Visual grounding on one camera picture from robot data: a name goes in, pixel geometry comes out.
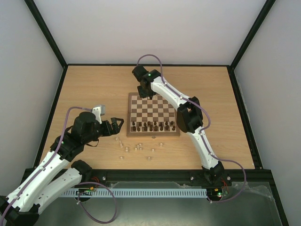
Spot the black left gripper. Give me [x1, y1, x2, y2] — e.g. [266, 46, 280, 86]
[84, 117, 125, 144]

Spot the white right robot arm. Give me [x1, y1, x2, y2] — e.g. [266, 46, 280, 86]
[132, 65, 224, 185]

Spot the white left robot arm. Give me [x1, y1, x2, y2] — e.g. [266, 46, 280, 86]
[0, 111, 119, 226]

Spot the wooden chess board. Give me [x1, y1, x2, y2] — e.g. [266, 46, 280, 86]
[127, 92, 180, 137]

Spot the clear plastic sheet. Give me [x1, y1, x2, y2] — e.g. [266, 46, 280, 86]
[231, 182, 275, 202]

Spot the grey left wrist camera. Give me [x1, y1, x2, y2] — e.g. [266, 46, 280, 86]
[92, 105, 105, 124]

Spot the white slotted cable duct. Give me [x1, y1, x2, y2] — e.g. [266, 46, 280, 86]
[60, 188, 207, 198]

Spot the black enclosure frame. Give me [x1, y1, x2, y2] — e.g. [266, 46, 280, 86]
[26, 0, 301, 226]

